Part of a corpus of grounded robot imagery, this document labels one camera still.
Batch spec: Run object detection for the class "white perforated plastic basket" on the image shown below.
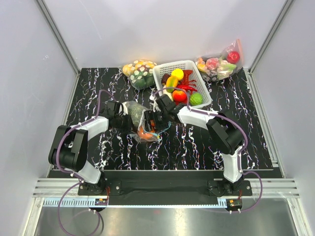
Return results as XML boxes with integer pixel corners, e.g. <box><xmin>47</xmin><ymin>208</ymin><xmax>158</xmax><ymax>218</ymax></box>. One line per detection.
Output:
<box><xmin>153</xmin><ymin>60</ymin><xmax>212</xmax><ymax>108</ymax></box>

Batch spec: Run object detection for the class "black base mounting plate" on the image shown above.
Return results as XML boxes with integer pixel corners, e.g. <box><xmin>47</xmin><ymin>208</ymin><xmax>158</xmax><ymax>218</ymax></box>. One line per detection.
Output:
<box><xmin>69</xmin><ymin>170</ymin><xmax>257</xmax><ymax>204</ymax></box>

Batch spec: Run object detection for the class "pink-dotted clear food bag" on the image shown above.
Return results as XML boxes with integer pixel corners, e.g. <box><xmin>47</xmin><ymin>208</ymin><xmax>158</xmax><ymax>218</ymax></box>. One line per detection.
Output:
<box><xmin>194</xmin><ymin>39</ymin><xmax>244</xmax><ymax>82</ymax></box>

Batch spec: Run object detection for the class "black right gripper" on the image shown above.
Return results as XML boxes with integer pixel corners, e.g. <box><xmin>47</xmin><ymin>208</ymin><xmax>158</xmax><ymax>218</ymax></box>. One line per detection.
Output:
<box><xmin>143</xmin><ymin>110</ymin><xmax>169</xmax><ymax>134</ymax></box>

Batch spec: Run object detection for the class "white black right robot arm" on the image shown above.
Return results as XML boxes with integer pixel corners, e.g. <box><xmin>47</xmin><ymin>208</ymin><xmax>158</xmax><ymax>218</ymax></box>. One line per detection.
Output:
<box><xmin>143</xmin><ymin>95</ymin><xmax>248</xmax><ymax>195</ymax></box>

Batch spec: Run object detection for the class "aluminium frame rail left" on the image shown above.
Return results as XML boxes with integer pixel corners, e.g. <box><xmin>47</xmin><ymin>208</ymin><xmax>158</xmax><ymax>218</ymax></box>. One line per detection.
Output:
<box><xmin>21</xmin><ymin>0</ymin><xmax>80</xmax><ymax>236</ymax></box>

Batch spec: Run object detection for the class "white-dotted clear food bag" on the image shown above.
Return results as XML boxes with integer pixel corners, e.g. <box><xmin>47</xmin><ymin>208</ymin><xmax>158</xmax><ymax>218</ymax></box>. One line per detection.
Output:
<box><xmin>122</xmin><ymin>60</ymin><xmax>157</xmax><ymax>90</ymax></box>

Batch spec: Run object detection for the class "orange fake persimmon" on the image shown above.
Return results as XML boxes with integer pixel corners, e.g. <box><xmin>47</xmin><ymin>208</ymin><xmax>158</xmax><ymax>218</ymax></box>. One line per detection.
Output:
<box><xmin>172</xmin><ymin>90</ymin><xmax>187</xmax><ymax>103</ymax></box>

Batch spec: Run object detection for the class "aluminium frame rail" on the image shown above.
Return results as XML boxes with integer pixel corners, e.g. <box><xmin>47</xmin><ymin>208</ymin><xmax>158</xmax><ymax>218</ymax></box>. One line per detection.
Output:
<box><xmin>248</xmin><ymin>0</ymin><xmax>315</xmax><ymax>233</ymax></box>
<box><xmin>21</xmin><ymin>0</ymin><xmax>80</xmax><ymax>236</ymax></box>

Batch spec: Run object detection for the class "green netted fake melon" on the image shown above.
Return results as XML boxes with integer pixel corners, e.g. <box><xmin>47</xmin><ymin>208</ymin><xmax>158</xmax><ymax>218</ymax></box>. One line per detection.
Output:
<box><xmin>128</xmin><ymin>103</ymin><xmax>146</xmax><ymax>127</ymax></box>

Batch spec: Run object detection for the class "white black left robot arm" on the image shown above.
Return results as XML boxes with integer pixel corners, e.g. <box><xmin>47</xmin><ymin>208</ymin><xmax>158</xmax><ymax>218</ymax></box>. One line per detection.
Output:
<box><xmin>48</xmin><ymin>101</ymin><xmax>133</xmax><ymax>195</ymax></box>

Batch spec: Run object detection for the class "aluminium frame rail right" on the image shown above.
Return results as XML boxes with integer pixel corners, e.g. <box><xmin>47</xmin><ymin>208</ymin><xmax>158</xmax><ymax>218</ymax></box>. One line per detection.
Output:
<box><xmin>248</xmin><ymin>0</ymin><xmax>315</xmax><ymax>233</ymax></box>

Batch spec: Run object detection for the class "white slotted cable duct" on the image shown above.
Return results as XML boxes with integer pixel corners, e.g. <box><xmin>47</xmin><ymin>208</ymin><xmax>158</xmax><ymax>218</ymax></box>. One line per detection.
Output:
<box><xmin>43</xmin><ymin>197</ymin><xmax>227</xmax><ymax>208</ymax></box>

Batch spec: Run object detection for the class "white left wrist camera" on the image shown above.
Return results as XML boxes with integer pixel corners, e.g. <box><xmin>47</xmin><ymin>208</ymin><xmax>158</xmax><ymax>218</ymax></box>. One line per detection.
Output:
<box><xmin>119</xmin><ymin>102</ymin><xmax>128</xmax><ymax>116</ymax></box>

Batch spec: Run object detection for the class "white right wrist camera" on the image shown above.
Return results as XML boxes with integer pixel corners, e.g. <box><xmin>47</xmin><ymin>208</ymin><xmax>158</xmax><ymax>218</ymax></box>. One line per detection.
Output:
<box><xmin>150</xmin><ymin>95</ymin><xmax>160</xmax><ymax>112</ymax></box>

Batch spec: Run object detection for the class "clear blue-zip food bag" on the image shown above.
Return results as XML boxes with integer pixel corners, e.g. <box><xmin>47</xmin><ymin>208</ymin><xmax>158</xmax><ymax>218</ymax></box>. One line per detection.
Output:
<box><xmin>127</xmin><ymin>101</ymin><xmax>165</xmax><ymax>143</ymax></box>

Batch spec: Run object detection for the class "red fake chili pepper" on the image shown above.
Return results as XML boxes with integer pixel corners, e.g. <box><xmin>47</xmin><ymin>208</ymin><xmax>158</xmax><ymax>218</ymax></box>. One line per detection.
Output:
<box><xmin>177</xmin><ymin>85</ymin><xmax>197</xmax><ymax>92</ymax></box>

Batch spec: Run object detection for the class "red fake lobster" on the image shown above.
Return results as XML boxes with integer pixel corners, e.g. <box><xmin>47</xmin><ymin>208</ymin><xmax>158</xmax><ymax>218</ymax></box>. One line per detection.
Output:
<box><xmin>178</xmin><ymin>70</ymin><xmax>196</xmax><ymax>94</ymax></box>

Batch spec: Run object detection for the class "dark brown fake passionfruit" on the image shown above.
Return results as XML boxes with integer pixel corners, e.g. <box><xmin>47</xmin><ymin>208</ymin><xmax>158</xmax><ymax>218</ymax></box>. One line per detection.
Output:
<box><xmin>161</xmin><ymin>74</ymin><xmax>170</xmax><ymax>85</ymax></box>

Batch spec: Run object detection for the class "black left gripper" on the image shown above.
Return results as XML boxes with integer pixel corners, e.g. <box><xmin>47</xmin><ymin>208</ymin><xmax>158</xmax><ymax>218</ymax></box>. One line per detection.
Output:
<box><xmin>115</xmin><ymin>113</ymin><xmax>138</xmax><ymax>135</ymax></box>

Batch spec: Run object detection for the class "yellow fake pear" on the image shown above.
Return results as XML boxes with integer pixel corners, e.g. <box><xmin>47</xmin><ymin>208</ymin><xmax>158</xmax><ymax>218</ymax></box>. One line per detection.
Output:
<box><xmin>171</xmin><ymin>68</ymin><xmax>184</xmax><ymax>81</ymax></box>

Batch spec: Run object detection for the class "green fake custard apple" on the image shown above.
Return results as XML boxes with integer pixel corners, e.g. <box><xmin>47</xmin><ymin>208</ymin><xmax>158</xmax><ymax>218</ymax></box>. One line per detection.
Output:
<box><xmin>189</xmin><ymin>92</ymin><xmax>203</xmax><ymax>106</ymax></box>

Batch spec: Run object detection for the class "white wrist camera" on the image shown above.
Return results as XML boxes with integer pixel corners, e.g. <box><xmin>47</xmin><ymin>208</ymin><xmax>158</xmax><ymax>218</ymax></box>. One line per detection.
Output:
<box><xmin>119</xmin><ymin>102</ymin><xmax>128</xmax><ymax>116</ymax></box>
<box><xmin>150</xmin><ymin>95</ymin><xmax>160</xmax><ymax>112</ymax></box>

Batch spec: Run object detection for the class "red fake apple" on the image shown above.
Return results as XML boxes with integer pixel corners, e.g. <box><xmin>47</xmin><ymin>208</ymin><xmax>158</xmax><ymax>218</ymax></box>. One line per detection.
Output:
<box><xmin>226</xmin><ymin>51</ymin><xmax>240</xmax><ymax>64</ymax></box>

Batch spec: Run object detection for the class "orange fake tomato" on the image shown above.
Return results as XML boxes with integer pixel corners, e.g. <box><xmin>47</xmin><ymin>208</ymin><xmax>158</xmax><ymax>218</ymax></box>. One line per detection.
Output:
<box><xmin>137</xmin><ymin>127</ymin><xmax>157</xmax><ymax>140</ymax></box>

